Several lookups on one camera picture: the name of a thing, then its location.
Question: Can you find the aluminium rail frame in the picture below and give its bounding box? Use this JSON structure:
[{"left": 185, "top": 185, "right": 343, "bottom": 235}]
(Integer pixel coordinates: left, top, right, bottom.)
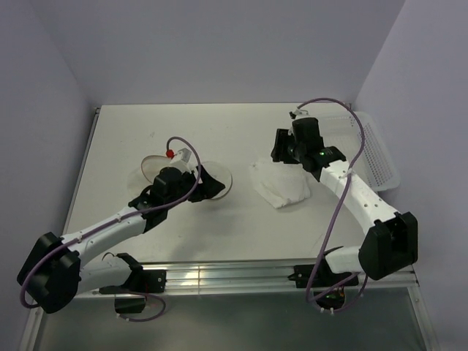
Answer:
[{"left": 22, "top": 103, "right": 439, "bottom": 350}]

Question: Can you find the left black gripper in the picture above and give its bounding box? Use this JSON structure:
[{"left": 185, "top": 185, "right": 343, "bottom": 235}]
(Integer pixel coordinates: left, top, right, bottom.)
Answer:
[{"left": 165, "top": 165, "right": 224, "bottom": 209}]

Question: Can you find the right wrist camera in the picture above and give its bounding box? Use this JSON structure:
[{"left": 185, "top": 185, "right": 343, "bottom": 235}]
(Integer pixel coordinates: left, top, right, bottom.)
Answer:
[{"left": 289, "top": 108, "right": 309, "bottom": 120}]

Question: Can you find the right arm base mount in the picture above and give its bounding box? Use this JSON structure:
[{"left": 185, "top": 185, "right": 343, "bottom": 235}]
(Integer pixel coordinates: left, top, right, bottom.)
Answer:
[{"left": 288, "top": 263, "right": 361, "bottom": 306}]

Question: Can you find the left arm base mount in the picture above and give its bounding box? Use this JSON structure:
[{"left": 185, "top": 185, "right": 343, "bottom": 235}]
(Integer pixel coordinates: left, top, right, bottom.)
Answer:
[{"left": 99, "top": 269, "right": 167, "bottom": 320}]

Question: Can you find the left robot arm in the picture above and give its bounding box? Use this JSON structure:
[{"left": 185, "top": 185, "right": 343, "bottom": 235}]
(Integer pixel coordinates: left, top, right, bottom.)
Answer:
[{"left": 17, "top": 162, "right": 233, "bottom": 314}]

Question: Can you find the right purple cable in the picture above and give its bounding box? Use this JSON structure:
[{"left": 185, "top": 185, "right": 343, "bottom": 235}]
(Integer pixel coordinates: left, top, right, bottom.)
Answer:
[{"left": 298, "top": 97, "right": 370, "bottom": 314}]

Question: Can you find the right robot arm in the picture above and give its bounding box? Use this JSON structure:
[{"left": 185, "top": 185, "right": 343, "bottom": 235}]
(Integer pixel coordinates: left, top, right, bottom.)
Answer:
[{"left": 271, "top": 117, "right": 418, "bottom": 285}]

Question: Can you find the white plastic basket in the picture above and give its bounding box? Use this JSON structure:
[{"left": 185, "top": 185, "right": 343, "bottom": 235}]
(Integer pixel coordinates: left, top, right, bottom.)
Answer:
[{"left": 316, "top": 111, "right": 400, "bottom": 192}]

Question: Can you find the white bra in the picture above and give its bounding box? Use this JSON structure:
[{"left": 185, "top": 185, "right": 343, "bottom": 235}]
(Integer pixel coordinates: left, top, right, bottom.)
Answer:
[{"left": 249, "top": 158, "right": 312, "bottom": 209}]

